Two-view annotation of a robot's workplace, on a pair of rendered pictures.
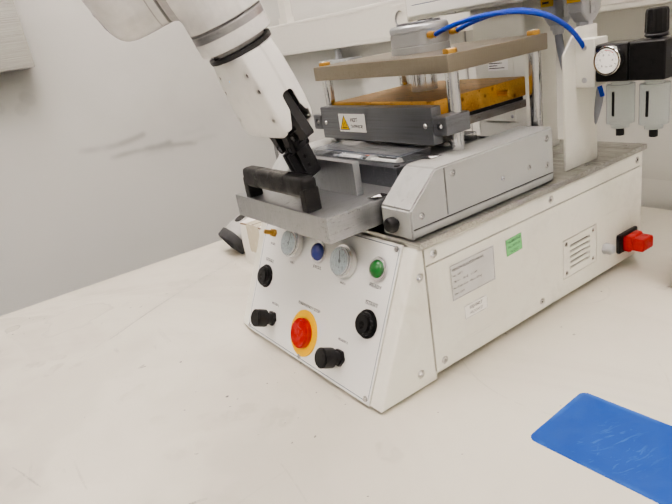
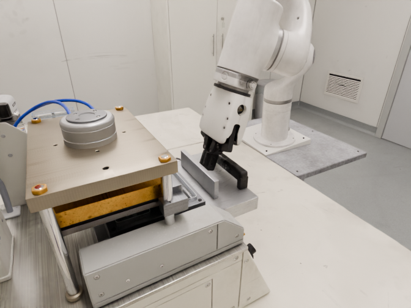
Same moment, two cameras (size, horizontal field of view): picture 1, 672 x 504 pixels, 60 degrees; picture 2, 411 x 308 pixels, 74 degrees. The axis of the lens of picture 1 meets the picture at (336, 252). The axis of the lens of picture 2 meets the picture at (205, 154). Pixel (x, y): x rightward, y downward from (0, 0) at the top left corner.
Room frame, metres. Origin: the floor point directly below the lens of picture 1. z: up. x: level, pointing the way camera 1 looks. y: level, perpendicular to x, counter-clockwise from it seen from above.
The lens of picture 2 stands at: (1.21, 0.04, 1.29)
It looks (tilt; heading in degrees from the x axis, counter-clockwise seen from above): 27 degrees down; 183
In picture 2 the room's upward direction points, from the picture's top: straight up
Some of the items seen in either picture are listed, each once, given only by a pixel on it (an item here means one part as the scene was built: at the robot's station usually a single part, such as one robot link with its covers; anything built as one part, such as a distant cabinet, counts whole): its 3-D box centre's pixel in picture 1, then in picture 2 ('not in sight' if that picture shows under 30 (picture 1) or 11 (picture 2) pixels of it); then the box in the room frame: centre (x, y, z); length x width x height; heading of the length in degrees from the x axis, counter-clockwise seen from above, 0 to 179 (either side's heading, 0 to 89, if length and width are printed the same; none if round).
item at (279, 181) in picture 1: (278, 186); (224, 164); (0.69, 0.06, 0.99); 0.15 x 0.02 x 0.04; 33
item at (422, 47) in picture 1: (449, 66); (72, 151); (0.82, -0.20, 1.08); 0.31 x 0.24 x 0.13; 33
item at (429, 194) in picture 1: (468, 179); not in sight; (0.67, -0.17, 0.96); 0.26 x 0.05 x 0.07; 123
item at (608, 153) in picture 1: (450, 175); (90, 231); (0.84, -0.19, 0.93); 0.46 x 0.35 x 0.01; 123
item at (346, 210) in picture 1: (368, 172); (166, 189); (0.76, -0.06, 0.97); 0.30 x 0.22 x 0.08; 123
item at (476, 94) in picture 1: (427, 84); (96, 159); (0.82, -0.16, 1.07); 0.22 x 0.17 x 0.10; 33
